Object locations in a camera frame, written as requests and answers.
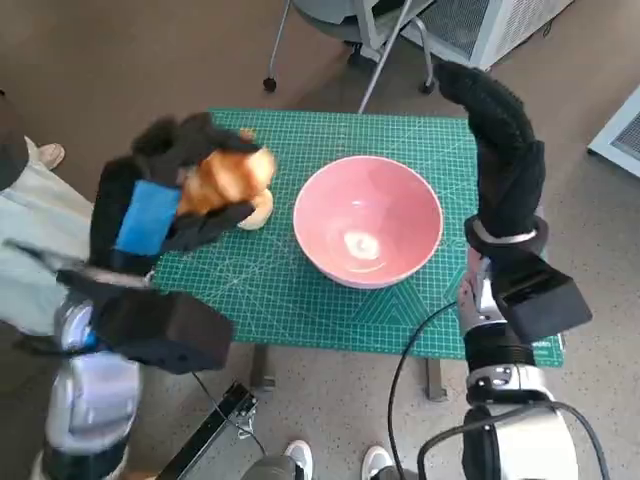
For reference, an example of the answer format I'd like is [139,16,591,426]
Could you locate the pink bowl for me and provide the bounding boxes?
[292,155,444,290]

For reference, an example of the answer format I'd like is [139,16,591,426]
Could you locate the black shoulder loop cable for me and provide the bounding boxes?
[416,423,502,480]

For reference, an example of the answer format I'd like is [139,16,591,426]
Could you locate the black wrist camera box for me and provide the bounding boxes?
[55,267,234,375]
[492,252,594,346]

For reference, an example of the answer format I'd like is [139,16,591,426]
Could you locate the grey metal table leg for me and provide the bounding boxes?
[252,347,276,391]
[425,357,445,401]

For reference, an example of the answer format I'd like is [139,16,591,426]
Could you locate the white slanted pole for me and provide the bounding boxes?
[357,0,416,115]

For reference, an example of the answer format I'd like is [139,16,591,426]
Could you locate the long orange toy bread loaf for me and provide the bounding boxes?
[177,147,277,216]

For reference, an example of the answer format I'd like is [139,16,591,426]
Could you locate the green cutting mat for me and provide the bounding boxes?
[152,107,564,369]

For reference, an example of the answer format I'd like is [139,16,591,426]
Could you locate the small white mesh-panel cabinet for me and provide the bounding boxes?
[587,84,640,179]

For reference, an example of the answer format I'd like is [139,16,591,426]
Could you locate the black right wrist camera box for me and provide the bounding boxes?
[492,252,594,346]

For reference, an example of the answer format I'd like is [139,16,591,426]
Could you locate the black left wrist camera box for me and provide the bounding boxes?
[55,267,234,375]

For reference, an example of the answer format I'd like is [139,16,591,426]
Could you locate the black metal bar with caster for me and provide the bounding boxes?
[159,382,259,480]

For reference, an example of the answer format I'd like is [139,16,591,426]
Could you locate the thin black floor cable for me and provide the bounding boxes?
[192,372,267,457]

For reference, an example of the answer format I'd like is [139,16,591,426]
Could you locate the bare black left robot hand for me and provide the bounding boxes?
[88,112,264,274]

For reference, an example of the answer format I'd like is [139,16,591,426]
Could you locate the white shoe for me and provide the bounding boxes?
[283,439,314,480]
[360,444,391,480]

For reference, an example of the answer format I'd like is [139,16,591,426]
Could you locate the long black right arm cable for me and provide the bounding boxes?
[387,301,464,480]

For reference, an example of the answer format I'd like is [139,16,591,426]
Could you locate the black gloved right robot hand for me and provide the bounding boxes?
[433,62,546,241]

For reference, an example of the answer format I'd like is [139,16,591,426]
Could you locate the round pale toy bread bun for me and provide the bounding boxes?
[237,189,275,231]

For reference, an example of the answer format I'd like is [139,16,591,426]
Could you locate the grey office chair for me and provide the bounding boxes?
[263,0,436,95]

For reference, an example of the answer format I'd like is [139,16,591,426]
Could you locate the large white mesh-panel cabinet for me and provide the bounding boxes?
[402,0,576,69]

